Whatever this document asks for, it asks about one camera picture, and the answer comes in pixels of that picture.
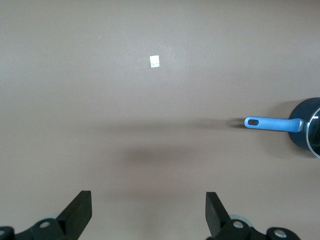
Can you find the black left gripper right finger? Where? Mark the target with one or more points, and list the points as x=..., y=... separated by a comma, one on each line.
x=220, y=220

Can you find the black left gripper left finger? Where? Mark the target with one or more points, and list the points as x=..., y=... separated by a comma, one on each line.
x=75, y=217

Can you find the glass lid with blue knob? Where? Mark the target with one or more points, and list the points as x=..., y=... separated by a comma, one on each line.
x=315, y=135

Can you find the dark blue saucepan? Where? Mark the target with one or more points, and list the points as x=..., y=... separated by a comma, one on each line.
x=272, y=124

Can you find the white paper sticker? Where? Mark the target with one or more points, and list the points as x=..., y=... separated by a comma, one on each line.
x=154, y=61

